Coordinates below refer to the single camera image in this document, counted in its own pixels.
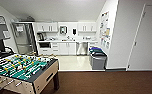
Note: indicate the white paper sheet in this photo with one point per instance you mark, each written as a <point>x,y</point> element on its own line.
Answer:
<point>19,29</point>

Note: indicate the large printed wall poster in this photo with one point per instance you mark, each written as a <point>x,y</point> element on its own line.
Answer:
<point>104,26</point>

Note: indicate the black built-in microwave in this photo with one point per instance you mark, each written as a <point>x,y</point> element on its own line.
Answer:
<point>44,44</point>

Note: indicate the stainless steel dishwasher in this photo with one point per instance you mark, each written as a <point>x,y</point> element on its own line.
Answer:
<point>82,48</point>

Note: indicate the grey bin with green lid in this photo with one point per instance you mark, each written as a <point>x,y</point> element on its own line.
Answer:
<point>98,52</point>

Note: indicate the white two-door base cabinet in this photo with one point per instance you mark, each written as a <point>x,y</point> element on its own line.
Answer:
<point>67,48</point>

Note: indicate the black soap dispenser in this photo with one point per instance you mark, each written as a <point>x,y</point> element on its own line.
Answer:
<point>74,31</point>

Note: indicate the green foosball table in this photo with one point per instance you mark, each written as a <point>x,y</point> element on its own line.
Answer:
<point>22,68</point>

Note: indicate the stainless steel refrigerator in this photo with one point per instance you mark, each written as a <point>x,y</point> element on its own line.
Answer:
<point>24,38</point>

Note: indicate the grey bin with black lid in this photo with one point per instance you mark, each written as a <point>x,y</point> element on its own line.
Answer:
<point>99,62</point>

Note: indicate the chrome faucet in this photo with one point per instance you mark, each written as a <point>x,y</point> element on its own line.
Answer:
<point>68,37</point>

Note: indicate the grey bin with blue lid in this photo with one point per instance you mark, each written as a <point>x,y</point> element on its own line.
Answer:
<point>95,49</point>

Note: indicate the white three-drawer stack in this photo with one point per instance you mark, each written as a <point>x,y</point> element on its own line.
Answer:
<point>93,43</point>
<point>55,48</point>

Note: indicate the white door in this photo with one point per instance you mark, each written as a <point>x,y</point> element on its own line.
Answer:
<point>145,36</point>

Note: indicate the small blue recycling sign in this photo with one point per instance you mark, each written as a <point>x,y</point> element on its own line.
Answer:
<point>102,42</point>

